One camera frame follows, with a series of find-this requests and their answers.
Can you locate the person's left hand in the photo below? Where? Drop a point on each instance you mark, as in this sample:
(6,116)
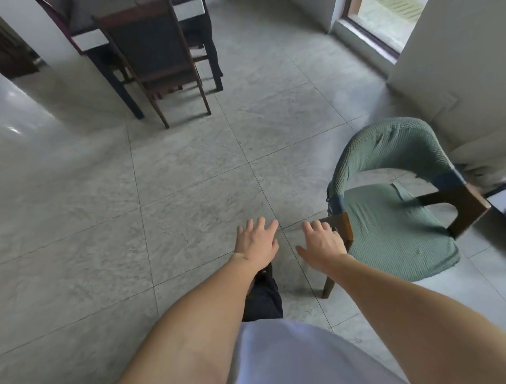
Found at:
(255,247)

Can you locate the person's right hand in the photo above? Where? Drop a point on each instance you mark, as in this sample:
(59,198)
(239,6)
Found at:
(326,247)

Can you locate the green fabric chair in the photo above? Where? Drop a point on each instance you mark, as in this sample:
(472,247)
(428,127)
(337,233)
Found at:
(395,233)

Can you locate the person's right forearm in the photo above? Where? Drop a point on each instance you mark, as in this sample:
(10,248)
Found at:
(415,316)

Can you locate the person's left forearm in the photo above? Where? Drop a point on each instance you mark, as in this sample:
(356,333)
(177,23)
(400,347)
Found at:
(189,328)

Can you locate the person's light lavender shirt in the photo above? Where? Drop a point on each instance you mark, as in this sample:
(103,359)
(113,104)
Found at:
(300,356)

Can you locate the dark wooden chair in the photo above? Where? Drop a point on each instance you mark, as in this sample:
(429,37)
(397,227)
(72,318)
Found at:
(197,59)
(150,43)

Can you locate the dark table with white edge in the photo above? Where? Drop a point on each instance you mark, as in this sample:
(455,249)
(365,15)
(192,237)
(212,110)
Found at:
(91,39)

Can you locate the dark brown window frame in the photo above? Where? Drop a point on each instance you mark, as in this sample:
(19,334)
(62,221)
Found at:
(352,16)

